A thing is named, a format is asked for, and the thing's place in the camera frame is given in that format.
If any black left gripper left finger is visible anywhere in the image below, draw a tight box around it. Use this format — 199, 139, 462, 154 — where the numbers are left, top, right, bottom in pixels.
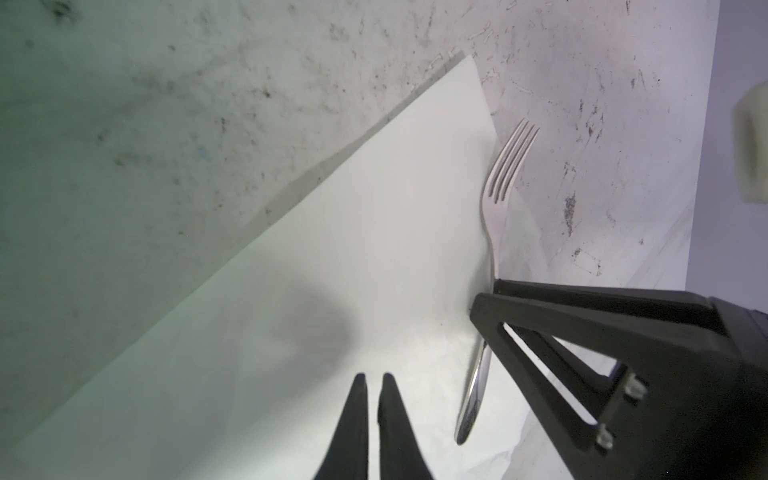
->
315, 373, 369, 480

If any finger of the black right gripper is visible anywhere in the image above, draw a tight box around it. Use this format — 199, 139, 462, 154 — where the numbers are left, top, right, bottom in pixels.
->
470, 280, 767, 479

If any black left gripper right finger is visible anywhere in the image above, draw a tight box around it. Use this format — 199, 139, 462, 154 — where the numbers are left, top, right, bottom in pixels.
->
377, 373, 433, 480

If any silver fork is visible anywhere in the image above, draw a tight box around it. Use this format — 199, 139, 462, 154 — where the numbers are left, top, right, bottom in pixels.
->
454, 119, 540, 445

